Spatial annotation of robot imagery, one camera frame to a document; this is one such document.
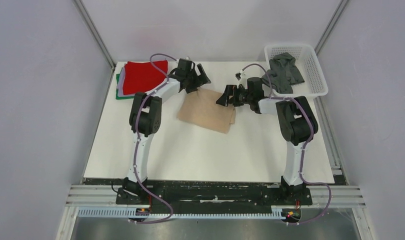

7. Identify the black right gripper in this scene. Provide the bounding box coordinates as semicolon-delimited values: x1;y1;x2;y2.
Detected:
216;85;253;108

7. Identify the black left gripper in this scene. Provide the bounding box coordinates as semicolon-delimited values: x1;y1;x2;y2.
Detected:
185;65;211;95

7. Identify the beige t shirt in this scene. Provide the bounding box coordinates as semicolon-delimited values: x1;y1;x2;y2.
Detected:
177;88;237;134

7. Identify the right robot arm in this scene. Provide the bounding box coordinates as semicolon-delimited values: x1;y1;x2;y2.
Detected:
216;77;318;204

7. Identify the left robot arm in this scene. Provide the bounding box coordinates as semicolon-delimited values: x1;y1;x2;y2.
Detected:
122;58;211;204

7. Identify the dark grey t shirt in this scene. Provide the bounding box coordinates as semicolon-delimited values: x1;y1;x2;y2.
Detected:
261;52;305;94

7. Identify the folded red t shirt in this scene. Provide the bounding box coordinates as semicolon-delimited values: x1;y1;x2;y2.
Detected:
122;60;169;96

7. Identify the folded lavender t shirt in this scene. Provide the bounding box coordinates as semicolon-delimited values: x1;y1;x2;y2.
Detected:
117;61;173;99

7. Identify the white plastic basket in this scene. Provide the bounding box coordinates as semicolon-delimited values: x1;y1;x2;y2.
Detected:
264;43;329;98

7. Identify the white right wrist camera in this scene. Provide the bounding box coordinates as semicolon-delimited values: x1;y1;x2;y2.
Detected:
235;70;247;82

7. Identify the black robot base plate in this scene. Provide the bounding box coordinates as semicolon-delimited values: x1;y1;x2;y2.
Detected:
84;178;315;216

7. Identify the left aluminium corner post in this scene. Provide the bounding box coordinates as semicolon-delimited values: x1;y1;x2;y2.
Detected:
72;0;116;70

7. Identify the aluminium corner post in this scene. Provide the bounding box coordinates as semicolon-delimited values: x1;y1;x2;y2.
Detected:
314;0;351;56
72;0;116;70

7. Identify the right aluminium corner post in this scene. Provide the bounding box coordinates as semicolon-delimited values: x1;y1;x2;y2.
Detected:
314;0;351;56

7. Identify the white slotted cable duct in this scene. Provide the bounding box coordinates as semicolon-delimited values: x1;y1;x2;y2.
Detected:
77;207;286;220

